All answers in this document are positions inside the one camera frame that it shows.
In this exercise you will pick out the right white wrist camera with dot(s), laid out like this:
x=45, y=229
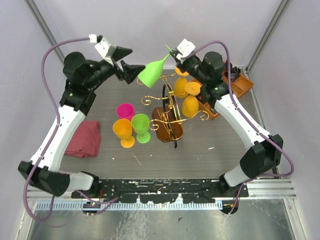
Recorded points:
x=184, y=49

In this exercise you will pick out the pink wine glass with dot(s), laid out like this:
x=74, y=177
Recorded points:
x=125, y=111

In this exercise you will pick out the red folded cloth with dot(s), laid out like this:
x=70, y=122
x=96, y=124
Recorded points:
x=86, y=140

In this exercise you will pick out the gold wire glass rack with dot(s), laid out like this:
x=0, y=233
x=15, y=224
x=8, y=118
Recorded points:
x=167, y=120

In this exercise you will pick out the wooden compartment tray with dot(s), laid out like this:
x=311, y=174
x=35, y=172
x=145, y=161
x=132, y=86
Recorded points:
x=240, y=87

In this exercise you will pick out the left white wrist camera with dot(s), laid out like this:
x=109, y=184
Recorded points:
x=104, y=47

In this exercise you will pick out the orange wine glass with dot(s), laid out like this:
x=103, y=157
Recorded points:
x=190, y=105
x=123, y=129
x=180, y=83

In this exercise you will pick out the orange wine glass front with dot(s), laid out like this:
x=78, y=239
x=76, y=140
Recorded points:
x=123, y=129

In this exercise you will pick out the green wine glass front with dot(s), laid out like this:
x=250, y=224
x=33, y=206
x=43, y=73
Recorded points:
x=140, y=124

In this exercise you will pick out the black folded item in tray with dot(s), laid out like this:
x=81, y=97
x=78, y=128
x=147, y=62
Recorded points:
x=234, y=73

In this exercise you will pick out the green wine glass back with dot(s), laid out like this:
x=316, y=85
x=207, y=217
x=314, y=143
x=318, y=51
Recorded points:
x=153, y=71

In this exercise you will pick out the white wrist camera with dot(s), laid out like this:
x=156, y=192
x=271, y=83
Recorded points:
x=104, y=47
x=184, y=49

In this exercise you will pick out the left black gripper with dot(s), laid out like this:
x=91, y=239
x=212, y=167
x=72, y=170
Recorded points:
x=130, y=72

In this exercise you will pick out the green wine glass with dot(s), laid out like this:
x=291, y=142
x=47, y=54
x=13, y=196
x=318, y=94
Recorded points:
x=153, y=71
x=140, y=124

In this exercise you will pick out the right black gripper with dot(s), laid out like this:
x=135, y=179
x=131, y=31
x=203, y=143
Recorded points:
x=179, y=65

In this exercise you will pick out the black mounting base plate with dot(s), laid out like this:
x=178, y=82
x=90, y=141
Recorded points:
x=160, y=191

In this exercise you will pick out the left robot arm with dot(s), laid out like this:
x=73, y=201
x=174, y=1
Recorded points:
x=83, y=77

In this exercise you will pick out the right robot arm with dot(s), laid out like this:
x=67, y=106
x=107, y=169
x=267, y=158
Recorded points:
x=263, y=150

